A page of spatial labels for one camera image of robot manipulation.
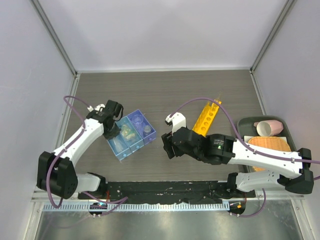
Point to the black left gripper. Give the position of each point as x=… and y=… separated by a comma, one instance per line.
x=114, y=134

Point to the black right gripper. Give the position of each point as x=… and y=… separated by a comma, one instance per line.
x=166, y=139

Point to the plastic bag with gloves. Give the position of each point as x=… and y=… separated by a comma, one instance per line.
x=127, y=133

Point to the blue three-compartment organizer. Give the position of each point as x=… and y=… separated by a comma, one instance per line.
x=135, y=132

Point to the larger clear glass beaker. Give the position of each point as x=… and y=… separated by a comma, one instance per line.
x=138, y=121

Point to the small clear glass beaker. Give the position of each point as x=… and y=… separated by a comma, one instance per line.
x=147, y=130

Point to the clear plastic pipettes bundle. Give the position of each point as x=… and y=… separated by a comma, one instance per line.
x=118, y=145

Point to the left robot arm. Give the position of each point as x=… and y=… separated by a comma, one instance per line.
x=56, y=172

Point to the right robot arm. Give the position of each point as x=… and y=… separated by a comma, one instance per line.
x=281, y=169

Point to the yellow test tube rack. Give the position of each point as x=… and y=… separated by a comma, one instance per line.
x=205, y=119

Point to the dark grey tray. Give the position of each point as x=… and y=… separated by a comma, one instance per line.
x=245, y=127

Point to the pink paper cup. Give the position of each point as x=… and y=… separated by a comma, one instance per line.
x=268, y=128

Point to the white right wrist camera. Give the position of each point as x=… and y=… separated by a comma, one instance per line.
x=176, y=121

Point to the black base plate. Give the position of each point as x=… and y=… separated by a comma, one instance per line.
x=169, y=192

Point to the white slotted cable duct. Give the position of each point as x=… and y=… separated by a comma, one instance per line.
x=181, y=207

